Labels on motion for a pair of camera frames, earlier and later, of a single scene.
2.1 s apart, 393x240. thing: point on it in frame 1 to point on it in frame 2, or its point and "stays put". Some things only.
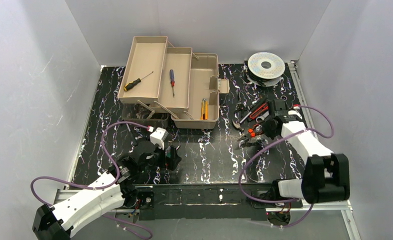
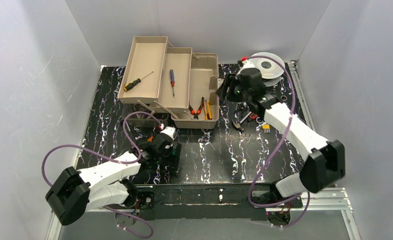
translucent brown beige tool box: x=161 y=82 stays put
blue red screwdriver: x=172 y=81 stays put
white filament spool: x=264 y=69 stays put
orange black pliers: x=251 y=133 to x=192 y=111
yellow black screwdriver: x=130 y=84 stays put
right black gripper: x=262 y=127 to x=225 y=91
